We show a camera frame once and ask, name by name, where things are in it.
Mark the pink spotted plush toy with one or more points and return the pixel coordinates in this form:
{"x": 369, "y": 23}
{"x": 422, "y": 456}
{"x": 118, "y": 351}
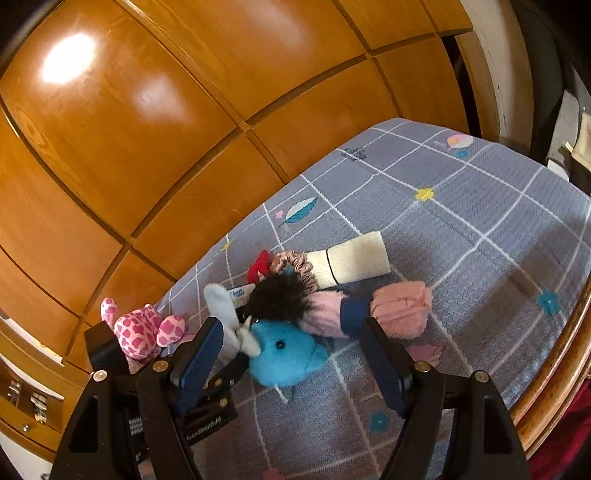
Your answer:
{"x": 138, "y": 330}

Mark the blue tissue pack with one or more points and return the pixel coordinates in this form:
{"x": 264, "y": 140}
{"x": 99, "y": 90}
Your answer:
{"x": 240, "y": 295}

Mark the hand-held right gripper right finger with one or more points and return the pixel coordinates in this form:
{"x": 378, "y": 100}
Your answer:
{"x": 385, "y": 369}

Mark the black-haired doll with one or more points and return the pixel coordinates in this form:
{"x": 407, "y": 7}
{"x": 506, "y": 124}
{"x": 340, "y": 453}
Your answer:
{"x": 277, "y": 295}

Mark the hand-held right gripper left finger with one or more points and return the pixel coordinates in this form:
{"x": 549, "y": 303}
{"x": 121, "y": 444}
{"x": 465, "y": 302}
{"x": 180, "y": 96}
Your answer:
{"x": 199, "y": 364}

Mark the wooden bedside cabinet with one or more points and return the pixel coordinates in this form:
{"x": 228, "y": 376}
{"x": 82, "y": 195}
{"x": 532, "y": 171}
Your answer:
{"x": 27, "y": 383}

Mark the dark red cloth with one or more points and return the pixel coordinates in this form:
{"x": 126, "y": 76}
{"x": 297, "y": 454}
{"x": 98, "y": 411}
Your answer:
{"x": 568, "y": 434}

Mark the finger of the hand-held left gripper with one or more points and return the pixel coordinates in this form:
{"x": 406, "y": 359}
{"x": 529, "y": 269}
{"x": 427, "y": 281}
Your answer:
{"x": 231, "y": 371}

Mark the grey checked bed sheet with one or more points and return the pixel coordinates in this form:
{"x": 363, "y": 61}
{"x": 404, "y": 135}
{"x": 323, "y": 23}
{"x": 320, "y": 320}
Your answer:
{"x": 461, "y": 240}

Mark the pink cloth with navy cuff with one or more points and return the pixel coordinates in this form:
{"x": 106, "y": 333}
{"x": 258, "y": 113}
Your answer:
{"x": 328, "y": 314}

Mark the blue plush elephant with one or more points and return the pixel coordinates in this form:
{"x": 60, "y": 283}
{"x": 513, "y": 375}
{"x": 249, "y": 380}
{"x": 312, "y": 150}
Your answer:
{"x": 288, "y": 353}

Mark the pink satin scrunchie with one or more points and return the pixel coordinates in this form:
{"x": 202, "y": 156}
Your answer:
{"x": 302, "y": 265}

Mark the pink fluffy cloth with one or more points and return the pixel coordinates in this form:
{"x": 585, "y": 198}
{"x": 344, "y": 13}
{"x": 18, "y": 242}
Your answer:
{"x": 401, "y": 309}

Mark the wooden bed frame rail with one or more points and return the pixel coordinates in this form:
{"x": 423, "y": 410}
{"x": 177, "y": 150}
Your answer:
{"x": 554, "y": 369}

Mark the grey white soft cloth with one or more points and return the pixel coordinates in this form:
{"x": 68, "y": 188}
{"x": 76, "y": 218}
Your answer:
{"x": 221, "y": 309}

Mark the wooden panelled headboard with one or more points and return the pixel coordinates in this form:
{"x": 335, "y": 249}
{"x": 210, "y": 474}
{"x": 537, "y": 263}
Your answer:
{"x": 184, "y": 115}

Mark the red fabric pouch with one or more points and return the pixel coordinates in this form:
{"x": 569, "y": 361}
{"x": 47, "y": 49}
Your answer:
{"x": 257, "y": 270}

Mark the pale cloth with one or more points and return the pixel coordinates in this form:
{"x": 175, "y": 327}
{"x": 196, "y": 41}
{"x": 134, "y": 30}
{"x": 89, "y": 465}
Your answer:
{"x": 570, "y": 129}

